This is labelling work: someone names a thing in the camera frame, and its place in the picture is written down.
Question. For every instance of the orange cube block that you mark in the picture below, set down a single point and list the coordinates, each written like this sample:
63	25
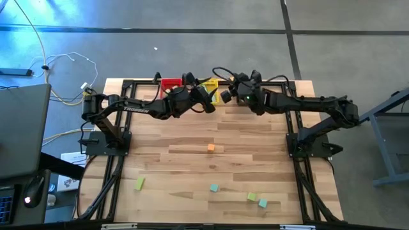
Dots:
211	147

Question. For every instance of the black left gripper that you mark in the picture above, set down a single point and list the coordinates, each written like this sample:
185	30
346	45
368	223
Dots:
196	91

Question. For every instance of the white printed booklet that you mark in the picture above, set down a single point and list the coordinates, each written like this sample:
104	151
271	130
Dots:
68	184

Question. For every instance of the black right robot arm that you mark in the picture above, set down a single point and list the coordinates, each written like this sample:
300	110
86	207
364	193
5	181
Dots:
303	103

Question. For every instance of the teal cube block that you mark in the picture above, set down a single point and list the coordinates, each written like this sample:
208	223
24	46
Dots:
214	188
262	203

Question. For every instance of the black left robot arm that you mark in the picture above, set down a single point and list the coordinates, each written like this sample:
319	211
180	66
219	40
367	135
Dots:
137	108

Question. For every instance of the black computer mouse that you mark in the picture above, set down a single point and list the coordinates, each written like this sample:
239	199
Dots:
33	191

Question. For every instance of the silver metal bracket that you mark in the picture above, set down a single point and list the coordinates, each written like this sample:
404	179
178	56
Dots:
118	226
297	227

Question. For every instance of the black desk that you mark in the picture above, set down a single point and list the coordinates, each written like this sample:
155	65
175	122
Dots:
57	164

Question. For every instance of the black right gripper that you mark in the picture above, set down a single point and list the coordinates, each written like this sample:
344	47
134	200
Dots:
246	89

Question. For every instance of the yellow plastic basket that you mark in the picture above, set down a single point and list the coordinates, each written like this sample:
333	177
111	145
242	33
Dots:
215	99

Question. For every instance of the grey laptop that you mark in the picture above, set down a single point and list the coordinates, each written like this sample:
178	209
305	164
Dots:
22	127

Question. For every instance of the black aluminium table frame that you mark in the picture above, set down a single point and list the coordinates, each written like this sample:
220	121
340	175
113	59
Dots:
143	83

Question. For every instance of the backlit keyboard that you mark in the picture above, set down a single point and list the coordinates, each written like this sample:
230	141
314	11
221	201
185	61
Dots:
5	207

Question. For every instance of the white plug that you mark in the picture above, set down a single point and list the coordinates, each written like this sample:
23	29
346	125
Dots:
85	86

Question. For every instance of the yellow connector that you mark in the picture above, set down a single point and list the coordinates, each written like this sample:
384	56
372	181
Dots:
87	95

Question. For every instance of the red plastic basket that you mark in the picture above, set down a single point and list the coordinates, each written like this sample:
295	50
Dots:
166	83

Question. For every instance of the black power adapter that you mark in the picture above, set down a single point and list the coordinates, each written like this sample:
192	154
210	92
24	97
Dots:
16	72

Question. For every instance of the green long block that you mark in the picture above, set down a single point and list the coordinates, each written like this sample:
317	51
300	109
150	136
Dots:
139	184

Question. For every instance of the small white object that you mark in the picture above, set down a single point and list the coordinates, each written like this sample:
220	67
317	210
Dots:
51	200

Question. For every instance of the grey metal stand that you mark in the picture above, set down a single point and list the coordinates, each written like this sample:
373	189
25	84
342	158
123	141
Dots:
383	106

